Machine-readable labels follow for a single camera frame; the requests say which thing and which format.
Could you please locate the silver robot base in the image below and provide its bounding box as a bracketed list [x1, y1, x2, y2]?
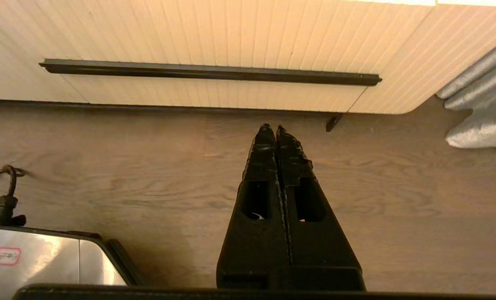
[0, 225, 142, 289]

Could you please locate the white tv cabinet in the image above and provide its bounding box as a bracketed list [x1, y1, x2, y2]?
[0, 0, 496, 115]

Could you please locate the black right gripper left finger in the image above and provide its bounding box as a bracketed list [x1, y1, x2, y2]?
[216, 123, 291, 290]

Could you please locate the black drawer handle bar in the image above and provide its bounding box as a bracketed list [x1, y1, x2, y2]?
[39, 59, 383, 87]

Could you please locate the grey curtain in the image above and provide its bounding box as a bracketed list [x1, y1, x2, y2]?
[436, 33, 496, 154]

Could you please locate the white ribbed cabinet front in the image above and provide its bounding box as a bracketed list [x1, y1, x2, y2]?
[0, 12, 89, 105]

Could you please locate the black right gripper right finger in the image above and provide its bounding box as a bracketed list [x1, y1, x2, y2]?
[276, 125, 366, 291]

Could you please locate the black floor cable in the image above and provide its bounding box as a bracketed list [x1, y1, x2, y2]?
[0, 165, 27, 228]

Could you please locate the white cabinet drawer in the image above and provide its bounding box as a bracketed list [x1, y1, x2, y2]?
[0, 0, 437, 114]

